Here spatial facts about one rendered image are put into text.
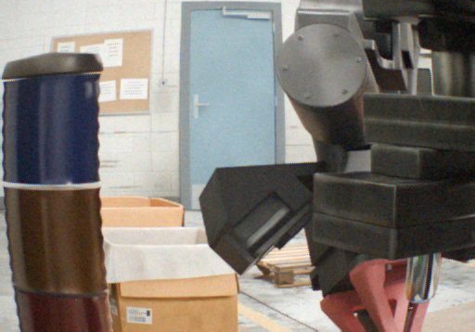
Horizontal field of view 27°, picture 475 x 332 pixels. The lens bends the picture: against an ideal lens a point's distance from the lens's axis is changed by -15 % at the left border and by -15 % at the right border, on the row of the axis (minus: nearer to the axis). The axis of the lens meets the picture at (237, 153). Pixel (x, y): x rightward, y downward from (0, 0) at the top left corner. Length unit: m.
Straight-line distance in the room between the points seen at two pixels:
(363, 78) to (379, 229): 0.16
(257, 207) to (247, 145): 11.12
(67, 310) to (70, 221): 0.03
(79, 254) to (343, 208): 0.24
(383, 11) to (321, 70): 0.10
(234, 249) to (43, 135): 0.35
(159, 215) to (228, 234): 4.02
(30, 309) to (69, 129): 0.06
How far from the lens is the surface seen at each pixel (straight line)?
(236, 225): 0.67
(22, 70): 0.33
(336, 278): 0.69
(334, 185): 0.56
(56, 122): 0.33
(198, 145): 11.66
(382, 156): 0.57
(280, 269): 6.82
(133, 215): 4.65
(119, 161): 11.51
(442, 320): 1.28
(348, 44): 0.66
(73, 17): 11.45
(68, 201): 0.33
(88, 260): 0.33
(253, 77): 11.80
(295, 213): 0.68
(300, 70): 0.66
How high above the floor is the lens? 1.18
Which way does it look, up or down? 3 degrees down
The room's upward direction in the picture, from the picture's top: straight up
